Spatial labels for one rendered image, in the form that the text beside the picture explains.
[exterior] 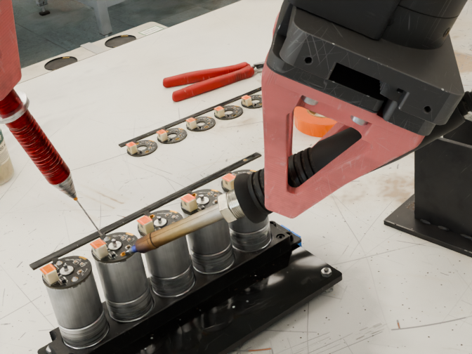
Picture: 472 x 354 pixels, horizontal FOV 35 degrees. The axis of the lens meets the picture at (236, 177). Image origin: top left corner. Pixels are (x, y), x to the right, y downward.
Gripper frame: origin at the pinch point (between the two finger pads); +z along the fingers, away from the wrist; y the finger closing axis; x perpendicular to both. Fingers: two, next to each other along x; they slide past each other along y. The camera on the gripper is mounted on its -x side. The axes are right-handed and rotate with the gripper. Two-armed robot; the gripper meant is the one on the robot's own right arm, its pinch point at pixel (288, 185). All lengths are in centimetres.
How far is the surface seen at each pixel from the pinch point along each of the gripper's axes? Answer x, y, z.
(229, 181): -2.0, -5.6, 4.8
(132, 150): -8.8, -20.7, 15.5
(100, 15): -53, -236, 110
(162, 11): -34, -272, 114
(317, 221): 4.8, -11.1, 8.9
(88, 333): -6.1, 2.4, 11.4
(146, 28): -14, -51, 20
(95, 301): -6.4, 1.6, 9.8
